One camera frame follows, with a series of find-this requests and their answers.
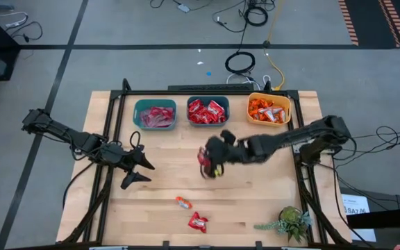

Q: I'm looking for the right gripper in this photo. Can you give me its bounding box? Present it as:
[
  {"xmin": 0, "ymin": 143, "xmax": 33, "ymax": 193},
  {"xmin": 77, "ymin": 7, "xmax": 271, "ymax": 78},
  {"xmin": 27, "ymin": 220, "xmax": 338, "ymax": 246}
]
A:
[{"xmin": 199, "ymin": 136, "xmax": 253, "ymax": 180}]

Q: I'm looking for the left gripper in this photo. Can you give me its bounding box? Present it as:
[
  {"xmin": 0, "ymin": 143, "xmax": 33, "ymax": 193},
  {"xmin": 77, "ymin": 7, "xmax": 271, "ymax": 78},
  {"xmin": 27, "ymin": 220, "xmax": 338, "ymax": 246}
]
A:
[{"xmin": 97, "ymin": 142, "xmax": 156, "ymax": 190}]

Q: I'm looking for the pink translucent candy wrapper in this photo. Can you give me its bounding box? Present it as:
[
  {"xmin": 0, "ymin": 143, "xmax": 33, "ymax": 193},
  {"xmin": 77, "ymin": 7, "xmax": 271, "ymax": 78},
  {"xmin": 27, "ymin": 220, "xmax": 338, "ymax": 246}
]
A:
[
  {"xmin": 158, "ymin": 111, "xmax": 176, "ymax": 128},
  {"xmin": 140, "ymin": 108, "xmax": 159, "ymax": 128}
]

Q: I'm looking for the long red candy wrapper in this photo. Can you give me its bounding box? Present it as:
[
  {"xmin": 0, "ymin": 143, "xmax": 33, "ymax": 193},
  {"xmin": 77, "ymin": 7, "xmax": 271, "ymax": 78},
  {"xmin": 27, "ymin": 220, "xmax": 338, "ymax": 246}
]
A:
[{"xmin": 149, "ymin": 106, "xmax": 175, "ymax": 117}]

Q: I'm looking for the blue plastic bin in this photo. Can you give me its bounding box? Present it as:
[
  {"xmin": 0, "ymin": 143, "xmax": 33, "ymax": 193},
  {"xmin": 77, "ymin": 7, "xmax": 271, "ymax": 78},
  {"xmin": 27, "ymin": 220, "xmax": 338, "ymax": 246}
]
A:
[{"xmin": 186, "ymin": 95, "xmax": 231, "ymax": 128}]

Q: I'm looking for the teal green plastic bin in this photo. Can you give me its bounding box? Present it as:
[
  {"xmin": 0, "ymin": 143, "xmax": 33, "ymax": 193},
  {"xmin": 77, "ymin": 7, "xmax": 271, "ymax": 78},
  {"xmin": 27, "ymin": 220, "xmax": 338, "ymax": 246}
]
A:
[{"xmin": 133, "ymin": 99, "xmax": 178, "ymax": 131}]

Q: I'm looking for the black bar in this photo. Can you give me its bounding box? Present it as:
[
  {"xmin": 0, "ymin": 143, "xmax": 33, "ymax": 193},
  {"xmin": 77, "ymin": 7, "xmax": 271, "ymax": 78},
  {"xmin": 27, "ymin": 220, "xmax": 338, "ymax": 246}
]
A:
[{"xmin": 167, "ymin": 83, "xmax": 257, "ymax": 92}]

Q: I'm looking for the yellow plastic bin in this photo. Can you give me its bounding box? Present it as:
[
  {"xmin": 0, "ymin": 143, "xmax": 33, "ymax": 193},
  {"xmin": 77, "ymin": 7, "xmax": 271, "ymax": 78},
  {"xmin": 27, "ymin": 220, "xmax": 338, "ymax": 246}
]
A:
[{"xmin": 247, "ymin": 92, "xmax": 292, "ymax": 128}]

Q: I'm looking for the potted succulent plant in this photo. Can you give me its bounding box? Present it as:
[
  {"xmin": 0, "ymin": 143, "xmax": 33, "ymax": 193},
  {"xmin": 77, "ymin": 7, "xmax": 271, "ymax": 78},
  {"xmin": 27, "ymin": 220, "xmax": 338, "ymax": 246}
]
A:
[{"xmin": 253, "ymin": 205, "xmax": 313, "ymax": 244}]

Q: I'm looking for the white paper sheet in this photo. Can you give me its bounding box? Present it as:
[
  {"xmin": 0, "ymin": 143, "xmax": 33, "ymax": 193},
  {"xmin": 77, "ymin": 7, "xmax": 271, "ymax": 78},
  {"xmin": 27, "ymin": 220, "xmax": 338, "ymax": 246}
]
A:
[{"xmin": 341, "ymin": 193, "xmax": 378, "ymax": 243}]

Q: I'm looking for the black cart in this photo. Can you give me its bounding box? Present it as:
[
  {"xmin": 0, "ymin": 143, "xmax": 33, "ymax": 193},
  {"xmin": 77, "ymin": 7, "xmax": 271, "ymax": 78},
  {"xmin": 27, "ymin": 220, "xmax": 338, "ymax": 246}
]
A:
[{"xmin": 340, "ymin": 187, "xmax": 400, "ymax": 250}]

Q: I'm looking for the black orange-striped floor mat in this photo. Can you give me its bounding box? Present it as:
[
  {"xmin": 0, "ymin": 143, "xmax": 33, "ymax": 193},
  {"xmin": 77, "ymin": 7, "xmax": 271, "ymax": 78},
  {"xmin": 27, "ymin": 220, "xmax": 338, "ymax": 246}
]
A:
[{"xmin": 337, "ymin": 0, "xmax": 400, "ymax": 49}]

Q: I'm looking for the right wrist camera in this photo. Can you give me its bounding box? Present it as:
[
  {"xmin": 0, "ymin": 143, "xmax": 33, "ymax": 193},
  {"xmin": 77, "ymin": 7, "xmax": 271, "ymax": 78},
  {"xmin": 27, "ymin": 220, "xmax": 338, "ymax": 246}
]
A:
[{"xmin": 219, "ymin": 129, "xmax": 238, "ymax": 146}]

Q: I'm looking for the black camera cable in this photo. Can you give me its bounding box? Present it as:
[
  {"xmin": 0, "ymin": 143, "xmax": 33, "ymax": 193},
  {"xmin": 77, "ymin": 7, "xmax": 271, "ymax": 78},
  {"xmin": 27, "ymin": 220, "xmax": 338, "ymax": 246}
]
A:
[{"xmin": 129, "ymin": 131, "xmax": 142, "ymax": 151}]

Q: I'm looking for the black aluminium rig frame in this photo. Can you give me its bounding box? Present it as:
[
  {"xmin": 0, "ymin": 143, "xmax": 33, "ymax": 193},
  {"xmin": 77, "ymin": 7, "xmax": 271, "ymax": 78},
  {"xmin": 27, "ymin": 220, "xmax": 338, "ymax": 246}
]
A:
[{"xmin": 60, "ymin": 78, "xmax": 352, "ymax": 246}]

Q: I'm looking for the white cable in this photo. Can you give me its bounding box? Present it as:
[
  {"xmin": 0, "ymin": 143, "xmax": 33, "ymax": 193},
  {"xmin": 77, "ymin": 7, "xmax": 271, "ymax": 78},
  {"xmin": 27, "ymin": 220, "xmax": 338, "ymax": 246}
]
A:
[
  {"xmin": 226, "ymin": 72, "xmax": 271, "ymax": 90},
  {"xmin": 0, "ymin": 12, "xmax": 30, "ymax": 29}
]

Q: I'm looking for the coiled black cable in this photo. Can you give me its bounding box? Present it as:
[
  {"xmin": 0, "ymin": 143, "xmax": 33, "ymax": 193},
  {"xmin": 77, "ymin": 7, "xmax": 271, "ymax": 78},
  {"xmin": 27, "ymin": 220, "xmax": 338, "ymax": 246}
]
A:
[
  {"xmin": 224, "ymin": 51, "xmax": 257, "ymax": 75},
  {"xmin": 244, "ymin": 6, "xmax": 269, "ymax": 27}
]

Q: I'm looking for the yellow power cable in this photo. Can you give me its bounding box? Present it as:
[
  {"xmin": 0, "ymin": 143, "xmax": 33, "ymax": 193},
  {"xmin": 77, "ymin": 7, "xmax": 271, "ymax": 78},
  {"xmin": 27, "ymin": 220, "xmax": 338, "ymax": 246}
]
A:
[{"xmin": 262, "ymin": 47, "xmax": 286, "ymax": 92}]

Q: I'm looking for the thin black cord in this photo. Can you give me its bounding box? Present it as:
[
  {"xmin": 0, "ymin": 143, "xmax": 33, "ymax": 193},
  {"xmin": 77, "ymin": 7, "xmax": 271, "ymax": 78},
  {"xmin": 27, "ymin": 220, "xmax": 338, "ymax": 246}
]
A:
[{"xmin": 237, "ymin": 0, "xmax": 251, "ymax": 55}]

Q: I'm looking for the thin yellow cord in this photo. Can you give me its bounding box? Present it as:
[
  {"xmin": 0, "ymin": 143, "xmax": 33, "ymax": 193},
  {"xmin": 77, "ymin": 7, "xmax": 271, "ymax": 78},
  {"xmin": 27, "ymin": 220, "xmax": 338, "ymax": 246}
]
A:
[{"xmin": 264, "ymin": 0, "xmax": 285, "ymax": 47}]

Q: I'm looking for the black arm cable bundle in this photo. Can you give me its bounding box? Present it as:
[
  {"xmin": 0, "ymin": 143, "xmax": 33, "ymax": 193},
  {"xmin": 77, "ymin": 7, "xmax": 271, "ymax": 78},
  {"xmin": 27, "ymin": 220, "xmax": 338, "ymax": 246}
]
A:
[{"xmin": 292, "ymin": 124, "xmax": 400, "ymax": 244}]

